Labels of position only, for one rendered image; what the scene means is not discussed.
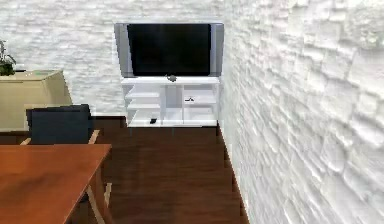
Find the dark blue chair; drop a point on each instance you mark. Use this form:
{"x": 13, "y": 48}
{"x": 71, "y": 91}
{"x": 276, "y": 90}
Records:
{"x": 60, "y": 125}

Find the brown wooden table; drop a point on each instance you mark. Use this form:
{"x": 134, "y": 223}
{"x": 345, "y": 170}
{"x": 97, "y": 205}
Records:
{"x": 43, "y": 180}

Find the green house plant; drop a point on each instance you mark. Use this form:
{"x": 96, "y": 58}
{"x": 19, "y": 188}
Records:
{"x": 5, "y": 63}

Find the beige sideboard cabinet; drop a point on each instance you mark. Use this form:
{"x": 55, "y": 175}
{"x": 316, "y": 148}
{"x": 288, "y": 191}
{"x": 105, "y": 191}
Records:
{"x": 30, "y": 96}

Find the small grey round object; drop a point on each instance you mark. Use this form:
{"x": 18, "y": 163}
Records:
{"x": 172, "y": 78}

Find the grey flat television set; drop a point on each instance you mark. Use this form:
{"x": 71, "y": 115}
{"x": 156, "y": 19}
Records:
{"x": 169, "y": 49}

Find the small black flat object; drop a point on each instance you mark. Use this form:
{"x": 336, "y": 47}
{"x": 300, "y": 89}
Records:
{"x": 189, "y": 99}

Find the small black remote control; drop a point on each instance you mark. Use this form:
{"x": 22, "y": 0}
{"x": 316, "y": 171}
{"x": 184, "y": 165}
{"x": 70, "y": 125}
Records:
{"x": 153, "y": 120}

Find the white television shelf unit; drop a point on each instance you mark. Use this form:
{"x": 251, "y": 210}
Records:
{"x": 172, "y": 104}

